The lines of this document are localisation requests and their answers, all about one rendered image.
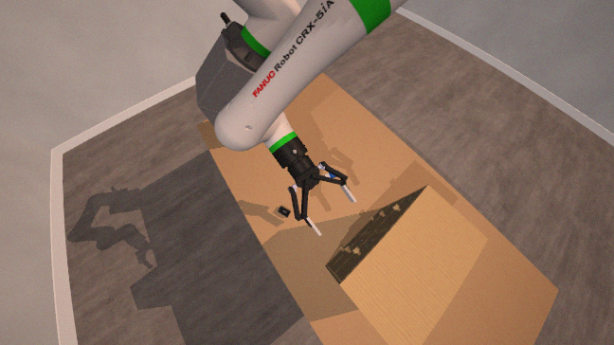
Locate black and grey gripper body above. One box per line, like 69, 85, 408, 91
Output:
287, 155, 320, 190

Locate brown drawer front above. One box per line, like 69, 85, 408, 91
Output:
376, 189, 423, 231
331, 234, 371, 273
335, 231, 387, 281
356, 206, 388, 235
365, 198, 405, 233
327, 235, 362, 268

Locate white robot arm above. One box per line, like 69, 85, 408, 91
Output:
214, 0, 407, 169

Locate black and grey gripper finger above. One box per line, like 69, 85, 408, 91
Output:
288, 179, 321, 236
312, 161, 356, 203

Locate small tan wooden chest of drawers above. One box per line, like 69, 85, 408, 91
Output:
325, 185, 488, 345

